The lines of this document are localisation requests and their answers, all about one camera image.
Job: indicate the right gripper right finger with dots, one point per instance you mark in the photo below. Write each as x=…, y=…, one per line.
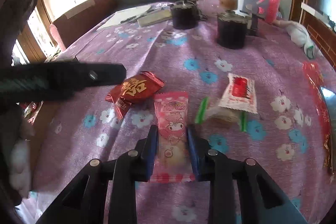
x=261, y=199

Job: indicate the white cloth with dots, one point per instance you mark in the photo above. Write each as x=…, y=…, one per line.
x=299, y=35

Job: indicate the clear green-edged snack packet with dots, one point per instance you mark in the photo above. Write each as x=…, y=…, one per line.
x=209, y=109

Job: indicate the grey phone stand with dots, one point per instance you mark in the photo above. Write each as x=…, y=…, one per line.
x=256, y=9

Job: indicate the black pen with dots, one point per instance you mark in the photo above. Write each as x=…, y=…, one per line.
x=133, y=18

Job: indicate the white red sachet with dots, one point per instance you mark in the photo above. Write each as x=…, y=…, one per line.
x=239, y=94

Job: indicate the black smartphone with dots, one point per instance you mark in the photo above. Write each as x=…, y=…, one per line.
x=330, y=100

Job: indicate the wooden bench backrest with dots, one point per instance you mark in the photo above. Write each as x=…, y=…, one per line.
x=320, y=33

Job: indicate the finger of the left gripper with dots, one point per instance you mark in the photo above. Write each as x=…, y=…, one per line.
x=88, y=75

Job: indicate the far black jar with cork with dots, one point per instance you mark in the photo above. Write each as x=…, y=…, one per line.
x=184, y=14

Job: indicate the white paper notebook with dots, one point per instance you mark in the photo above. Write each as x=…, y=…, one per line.
x=118, y=16

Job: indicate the cardboard box tray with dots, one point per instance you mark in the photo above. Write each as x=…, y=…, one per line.
x=39, y=124

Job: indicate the near black jar with cork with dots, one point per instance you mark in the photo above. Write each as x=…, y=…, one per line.
x=232, y=28

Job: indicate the black jar with cork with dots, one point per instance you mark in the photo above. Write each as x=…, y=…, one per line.
x=232, y=28
x=184, y=14

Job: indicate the pink cartoon snack packet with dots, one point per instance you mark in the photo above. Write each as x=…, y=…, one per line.
x=172, y=163

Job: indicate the red gold foil envelope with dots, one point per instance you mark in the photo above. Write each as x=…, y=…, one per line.
x=315, y=79

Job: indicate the purple floral tablecloth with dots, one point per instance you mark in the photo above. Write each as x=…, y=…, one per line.
x=285, y=136

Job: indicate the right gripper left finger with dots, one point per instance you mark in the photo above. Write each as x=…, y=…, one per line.
x=105, y=186

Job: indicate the brown booklet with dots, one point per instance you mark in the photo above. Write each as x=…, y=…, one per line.
x=154, y=18

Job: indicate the maroon armchair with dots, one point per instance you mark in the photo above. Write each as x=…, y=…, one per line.
x=76, y=22

